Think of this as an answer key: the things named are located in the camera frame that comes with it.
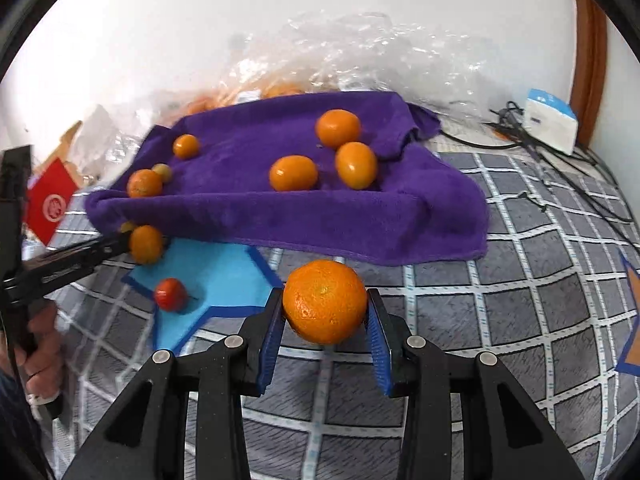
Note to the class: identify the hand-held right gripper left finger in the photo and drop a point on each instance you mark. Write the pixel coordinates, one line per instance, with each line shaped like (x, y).
(270, 342)

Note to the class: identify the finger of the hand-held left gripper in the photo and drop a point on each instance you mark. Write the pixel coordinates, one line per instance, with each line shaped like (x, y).
(75, 260)

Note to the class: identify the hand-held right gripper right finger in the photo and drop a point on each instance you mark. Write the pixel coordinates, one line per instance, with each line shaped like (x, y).
(380, 347)

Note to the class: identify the orange mandarin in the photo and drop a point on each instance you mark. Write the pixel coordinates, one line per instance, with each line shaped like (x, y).
(144, 183)
(356, 165)
(186, 146)
(293, 173)
(146, 245)
(325, 301)
(338, 128)

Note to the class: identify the purple towel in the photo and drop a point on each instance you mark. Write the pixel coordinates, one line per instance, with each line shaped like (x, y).
(280, 220)

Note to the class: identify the small pale green fruit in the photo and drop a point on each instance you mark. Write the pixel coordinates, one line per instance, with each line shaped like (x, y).
(127, 226)
(164, 172)

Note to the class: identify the person's left hand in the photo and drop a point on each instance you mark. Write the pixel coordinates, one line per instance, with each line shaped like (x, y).
(46, 355)

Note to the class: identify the red paper bag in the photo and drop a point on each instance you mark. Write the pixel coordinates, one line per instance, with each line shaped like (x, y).
(50, 200)

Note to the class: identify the cardboard box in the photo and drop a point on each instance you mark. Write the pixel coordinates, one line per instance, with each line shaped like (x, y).
(62, 145)

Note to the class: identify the small red tomato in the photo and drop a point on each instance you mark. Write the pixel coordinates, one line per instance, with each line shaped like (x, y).
(170, 294)

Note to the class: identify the grey plastic bag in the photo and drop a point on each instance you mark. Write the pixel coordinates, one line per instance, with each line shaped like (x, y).
(112, 135)

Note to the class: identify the grey checked bed sheet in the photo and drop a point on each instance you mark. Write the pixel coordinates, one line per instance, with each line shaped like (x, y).
(500, 310)

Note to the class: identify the pack of small oranges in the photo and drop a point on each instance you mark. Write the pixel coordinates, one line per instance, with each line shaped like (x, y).
(240, 97)

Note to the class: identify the blue and white box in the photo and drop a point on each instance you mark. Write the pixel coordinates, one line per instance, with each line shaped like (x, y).
(550, 120)

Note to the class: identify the large clear plastic bag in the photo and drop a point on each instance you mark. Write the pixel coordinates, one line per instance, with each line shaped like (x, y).
(375, 55)

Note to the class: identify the brown wooden door frame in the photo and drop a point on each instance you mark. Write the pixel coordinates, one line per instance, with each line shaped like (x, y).
(590, 60)

